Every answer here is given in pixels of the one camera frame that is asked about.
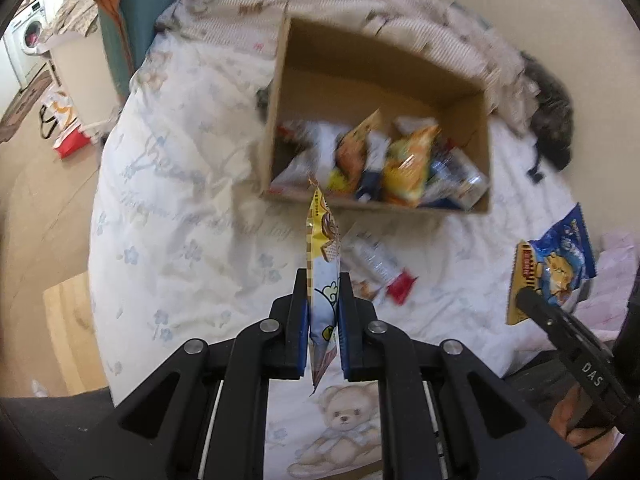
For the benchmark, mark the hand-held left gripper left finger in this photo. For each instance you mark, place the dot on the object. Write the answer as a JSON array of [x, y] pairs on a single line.
[[303, 332]]

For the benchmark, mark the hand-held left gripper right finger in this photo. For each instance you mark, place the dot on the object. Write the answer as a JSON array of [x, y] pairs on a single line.
[[343, 332]]

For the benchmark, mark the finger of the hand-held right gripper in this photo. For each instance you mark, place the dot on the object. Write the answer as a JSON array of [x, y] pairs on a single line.
[[550, 322]]

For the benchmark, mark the yellow red snack packet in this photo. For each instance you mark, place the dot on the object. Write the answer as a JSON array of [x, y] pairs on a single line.
[[520, 302]]

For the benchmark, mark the blue cartoon snack packet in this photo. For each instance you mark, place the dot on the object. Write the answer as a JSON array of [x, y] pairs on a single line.
[[565, 260]]

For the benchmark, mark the yellow white wafer packet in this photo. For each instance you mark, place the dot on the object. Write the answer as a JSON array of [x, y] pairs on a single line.
[[322, 260]]

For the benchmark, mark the white packet with red end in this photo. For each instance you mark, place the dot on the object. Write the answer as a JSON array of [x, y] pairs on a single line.
[[375, 260]]

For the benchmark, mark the yellow puffy snack bag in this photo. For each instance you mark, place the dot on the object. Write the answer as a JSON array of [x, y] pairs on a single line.
[[407, 170]]

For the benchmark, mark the orange peanut snack bag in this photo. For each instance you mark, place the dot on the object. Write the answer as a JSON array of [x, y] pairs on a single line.
[[352, 155]]

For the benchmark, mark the brown cardboard box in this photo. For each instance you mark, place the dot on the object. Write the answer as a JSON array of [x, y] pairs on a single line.
[[350, 60]]

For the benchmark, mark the person's right hand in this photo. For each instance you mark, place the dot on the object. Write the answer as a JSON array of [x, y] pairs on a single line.
[[567, 412]]

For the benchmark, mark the small tan snack packet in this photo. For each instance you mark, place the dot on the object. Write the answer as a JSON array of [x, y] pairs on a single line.
[[369, 291]]

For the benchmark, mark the pink printed cloth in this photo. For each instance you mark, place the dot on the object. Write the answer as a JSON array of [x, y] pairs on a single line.
[[617, 260]]

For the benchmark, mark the blue white snack bag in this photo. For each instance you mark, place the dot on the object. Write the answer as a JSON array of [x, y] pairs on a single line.
[[462, 180]]

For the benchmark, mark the white grey snack bag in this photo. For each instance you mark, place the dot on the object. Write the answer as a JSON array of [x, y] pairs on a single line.
[[312, 145]]

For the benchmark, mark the dark patterned cloth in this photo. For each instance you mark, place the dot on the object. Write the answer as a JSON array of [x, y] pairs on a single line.
[[550, 105]]

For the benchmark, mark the light wooden board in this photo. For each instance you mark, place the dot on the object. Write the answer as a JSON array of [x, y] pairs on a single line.
[[70, 330]]

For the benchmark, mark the grey crumpled cloth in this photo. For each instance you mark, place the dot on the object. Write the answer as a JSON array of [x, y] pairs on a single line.
[[263, 100]]

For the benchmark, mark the person's dark clothed leg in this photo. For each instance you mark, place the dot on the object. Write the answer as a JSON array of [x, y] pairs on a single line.
[[40, 435]]

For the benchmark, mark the red bag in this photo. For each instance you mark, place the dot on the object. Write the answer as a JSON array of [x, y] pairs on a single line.
[[72, 142]]

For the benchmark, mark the white orange shopping bag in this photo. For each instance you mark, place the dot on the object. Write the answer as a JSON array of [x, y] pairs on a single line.
[[62, 110]]

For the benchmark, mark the white nightstand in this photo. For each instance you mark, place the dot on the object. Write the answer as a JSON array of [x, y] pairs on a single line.
[[85, 80]]

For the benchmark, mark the teal orange cushion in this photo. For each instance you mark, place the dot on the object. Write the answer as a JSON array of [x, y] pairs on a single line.
[[145, 15]]

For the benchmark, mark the brown patterned rug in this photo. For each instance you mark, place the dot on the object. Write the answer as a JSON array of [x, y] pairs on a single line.
[[22, 105]]

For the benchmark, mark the beige patterned cloth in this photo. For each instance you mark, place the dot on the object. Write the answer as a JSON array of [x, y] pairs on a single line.
[[75, 10]]

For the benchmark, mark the white kitchen cabinets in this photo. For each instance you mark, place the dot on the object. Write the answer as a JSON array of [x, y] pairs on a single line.
[[7, 70]]

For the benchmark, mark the white washing machine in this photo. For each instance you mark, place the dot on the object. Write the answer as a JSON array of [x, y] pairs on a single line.
[[30, 35]]

